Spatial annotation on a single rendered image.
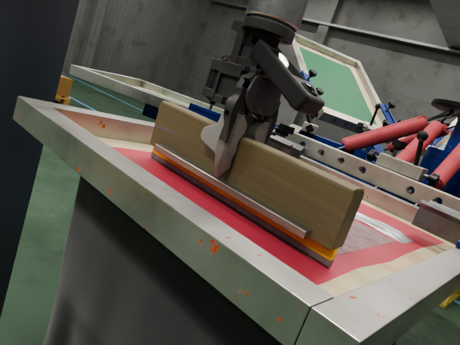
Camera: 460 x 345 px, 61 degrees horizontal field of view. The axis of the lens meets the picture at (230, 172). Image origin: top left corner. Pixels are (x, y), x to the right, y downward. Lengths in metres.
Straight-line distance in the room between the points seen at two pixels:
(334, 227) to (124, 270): 0.30
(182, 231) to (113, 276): 0.26
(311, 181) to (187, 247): 0.18
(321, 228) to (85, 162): 0.28
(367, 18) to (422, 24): 1.38
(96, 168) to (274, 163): 0.21
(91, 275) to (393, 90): 10.62
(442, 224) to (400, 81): 10.27
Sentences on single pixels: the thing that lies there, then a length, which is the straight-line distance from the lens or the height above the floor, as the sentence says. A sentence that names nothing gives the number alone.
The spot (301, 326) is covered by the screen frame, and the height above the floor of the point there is 0.97.
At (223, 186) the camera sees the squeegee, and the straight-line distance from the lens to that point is 0.53.
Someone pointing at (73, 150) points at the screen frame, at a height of 0.97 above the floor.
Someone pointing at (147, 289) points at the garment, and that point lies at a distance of 0.54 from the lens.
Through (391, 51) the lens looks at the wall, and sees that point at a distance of 11.31.
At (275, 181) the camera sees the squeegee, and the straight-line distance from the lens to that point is 0.49.
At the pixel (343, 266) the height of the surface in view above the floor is 0.95.
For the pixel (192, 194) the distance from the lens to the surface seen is 0.55.
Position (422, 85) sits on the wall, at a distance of 10.94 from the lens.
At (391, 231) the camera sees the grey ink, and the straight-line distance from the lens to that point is 0.80.
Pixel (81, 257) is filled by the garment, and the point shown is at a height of 0.78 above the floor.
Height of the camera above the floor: 1.11
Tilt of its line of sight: 12 degrees down
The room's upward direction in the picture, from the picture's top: 20 degrees clockwise
